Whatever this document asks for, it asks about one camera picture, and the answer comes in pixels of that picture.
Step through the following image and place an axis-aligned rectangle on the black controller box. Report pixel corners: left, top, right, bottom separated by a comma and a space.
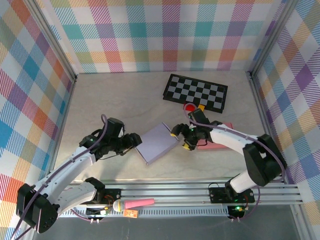
86, 207, 111, 218
227, 205, 246, 219

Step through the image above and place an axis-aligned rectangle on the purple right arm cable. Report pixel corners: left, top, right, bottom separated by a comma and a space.
183, 102, 288, 223

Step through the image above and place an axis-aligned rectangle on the aluminium side rail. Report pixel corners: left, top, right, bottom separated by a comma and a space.
42, 74, 79, 188
246, 71, 288, 185

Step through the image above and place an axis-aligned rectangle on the lilac paper box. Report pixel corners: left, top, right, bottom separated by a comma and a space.
134, 121, 180, 166

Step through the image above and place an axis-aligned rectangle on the aluminium corner post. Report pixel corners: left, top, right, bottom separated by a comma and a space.
247, 0, 300, 79
24, 0, 79, 82

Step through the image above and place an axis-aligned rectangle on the black grey chessboard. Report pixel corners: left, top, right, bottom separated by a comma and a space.
162, 73, 229, 113

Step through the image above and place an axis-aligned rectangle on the pink paper box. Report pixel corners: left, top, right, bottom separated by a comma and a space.
197, 121, 235, 151

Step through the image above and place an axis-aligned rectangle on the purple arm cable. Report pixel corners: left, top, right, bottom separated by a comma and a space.
183, 102, 288, 223
9, 113, 111, 240

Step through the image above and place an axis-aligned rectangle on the black right controller box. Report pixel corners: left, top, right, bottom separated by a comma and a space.
227, 205, 246, 219

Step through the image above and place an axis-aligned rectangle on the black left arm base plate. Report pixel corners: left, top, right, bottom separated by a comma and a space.
92, 188, 122, 205

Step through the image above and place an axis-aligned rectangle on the black left controller box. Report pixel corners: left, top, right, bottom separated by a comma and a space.
86, 207, 111, 218

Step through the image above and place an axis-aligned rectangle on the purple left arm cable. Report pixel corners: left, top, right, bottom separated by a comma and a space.
9, 113, 111, 240

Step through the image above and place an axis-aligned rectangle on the aluminium frame rail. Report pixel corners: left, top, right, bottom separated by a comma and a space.
27, 179, 305, 208

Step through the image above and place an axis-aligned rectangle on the pink toy microphone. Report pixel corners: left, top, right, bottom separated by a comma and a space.
112, 198, 155, 213

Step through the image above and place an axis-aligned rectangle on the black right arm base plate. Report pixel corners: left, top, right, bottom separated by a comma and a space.
208, 186, 256, 204

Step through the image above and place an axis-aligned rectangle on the slotted grey cable duct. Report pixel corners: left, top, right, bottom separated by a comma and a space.
57, 206, 232, 218

